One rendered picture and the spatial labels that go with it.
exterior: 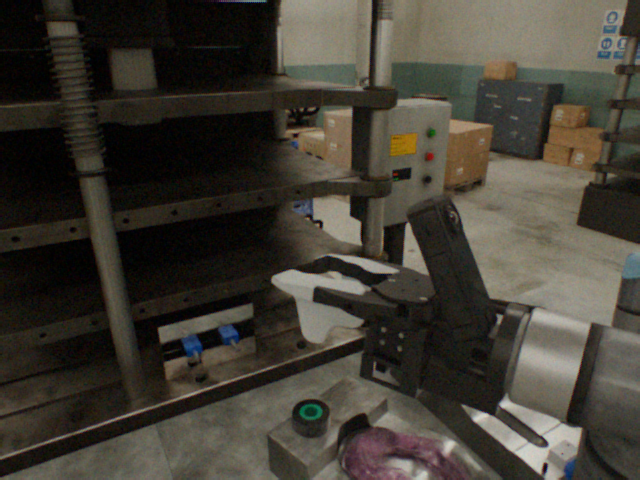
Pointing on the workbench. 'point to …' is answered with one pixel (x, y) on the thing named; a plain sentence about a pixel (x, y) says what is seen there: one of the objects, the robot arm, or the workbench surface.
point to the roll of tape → (311, 418)
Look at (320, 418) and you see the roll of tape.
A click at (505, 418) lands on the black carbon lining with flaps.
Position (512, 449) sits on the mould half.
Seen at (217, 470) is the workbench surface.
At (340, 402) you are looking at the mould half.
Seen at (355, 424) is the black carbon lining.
